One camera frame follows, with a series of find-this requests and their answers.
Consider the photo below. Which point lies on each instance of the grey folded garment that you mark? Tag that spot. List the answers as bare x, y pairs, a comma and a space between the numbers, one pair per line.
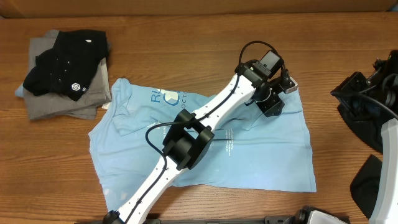
52, 104

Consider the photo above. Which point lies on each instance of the light blue folded garment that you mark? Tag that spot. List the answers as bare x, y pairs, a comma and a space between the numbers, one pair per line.
20, 92

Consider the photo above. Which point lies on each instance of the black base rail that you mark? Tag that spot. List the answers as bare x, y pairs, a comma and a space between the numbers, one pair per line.
284, 219

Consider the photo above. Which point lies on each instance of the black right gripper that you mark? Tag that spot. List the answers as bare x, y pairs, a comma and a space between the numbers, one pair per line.
356, 80

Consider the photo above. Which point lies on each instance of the black cloth pile right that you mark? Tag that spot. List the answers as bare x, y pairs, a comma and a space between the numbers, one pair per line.
365, 186

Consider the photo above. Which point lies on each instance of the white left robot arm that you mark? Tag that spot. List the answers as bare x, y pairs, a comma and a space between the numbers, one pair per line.
191, 134

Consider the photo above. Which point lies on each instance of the light blue printed t-shirt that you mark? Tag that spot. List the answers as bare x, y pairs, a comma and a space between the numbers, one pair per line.
249, 151

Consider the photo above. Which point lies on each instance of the black folded garment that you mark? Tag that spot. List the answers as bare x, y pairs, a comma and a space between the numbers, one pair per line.
69, 67

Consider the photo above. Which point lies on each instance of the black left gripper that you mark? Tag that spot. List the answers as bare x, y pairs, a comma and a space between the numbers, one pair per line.
270, 107

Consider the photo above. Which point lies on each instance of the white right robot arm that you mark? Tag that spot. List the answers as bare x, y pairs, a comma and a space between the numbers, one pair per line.
385, 210

